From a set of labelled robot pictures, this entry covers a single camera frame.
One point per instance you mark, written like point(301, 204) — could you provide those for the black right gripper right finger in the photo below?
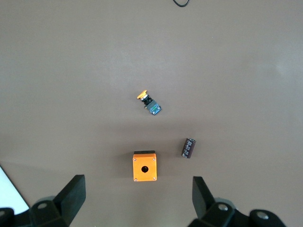
point(206, 205)

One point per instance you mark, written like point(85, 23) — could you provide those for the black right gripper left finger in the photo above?
point(68, 201)

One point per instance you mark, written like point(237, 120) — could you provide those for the white drawer cabinet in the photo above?
point(9, 191)

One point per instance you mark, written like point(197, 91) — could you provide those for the yellow push button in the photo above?
point(151, 106)

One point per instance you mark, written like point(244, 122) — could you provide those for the small black connector block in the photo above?
point(188, 148)

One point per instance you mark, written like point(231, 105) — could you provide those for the orange box with hole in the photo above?
point(145, 169)

